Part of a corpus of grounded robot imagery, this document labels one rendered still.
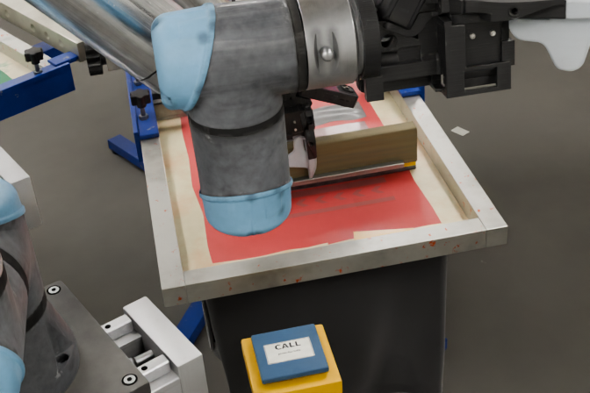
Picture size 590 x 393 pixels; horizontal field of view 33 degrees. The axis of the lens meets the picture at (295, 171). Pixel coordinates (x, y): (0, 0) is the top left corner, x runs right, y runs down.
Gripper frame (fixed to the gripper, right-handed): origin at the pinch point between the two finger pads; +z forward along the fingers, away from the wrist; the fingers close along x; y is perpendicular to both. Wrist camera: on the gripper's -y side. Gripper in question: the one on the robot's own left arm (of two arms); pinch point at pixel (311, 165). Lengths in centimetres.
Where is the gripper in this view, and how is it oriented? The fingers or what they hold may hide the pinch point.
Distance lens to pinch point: 182.7
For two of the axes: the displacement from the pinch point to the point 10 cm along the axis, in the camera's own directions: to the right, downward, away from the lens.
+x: 2.0, 5.1, -8.3
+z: 1.1, 8.4, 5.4
